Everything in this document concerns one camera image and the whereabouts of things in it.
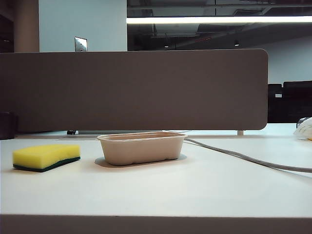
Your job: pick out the yellow and green cleaning sponge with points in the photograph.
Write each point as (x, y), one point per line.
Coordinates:
(46, 154)

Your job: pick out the beige paper lunch box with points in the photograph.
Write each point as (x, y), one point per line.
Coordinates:
(142, 149)

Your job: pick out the grey desk divider panel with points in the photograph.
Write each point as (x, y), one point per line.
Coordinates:
(136, 90)

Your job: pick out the black divider clamp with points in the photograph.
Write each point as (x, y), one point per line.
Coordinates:
(72, 132)

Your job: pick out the white divider support foot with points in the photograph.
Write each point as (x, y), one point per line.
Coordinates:
(240, 132)

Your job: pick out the long ceiling light strip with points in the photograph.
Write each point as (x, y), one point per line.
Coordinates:
(219, 19)

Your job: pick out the black office chair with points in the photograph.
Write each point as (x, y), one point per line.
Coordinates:
(290, 102)

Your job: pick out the dark cylindrical container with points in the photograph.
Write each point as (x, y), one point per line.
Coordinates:
(7, 125)

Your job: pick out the white plastic bag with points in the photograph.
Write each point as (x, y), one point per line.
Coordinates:
(304, 130)

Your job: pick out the metal wall plate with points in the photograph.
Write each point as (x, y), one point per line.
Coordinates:
(81, 44)

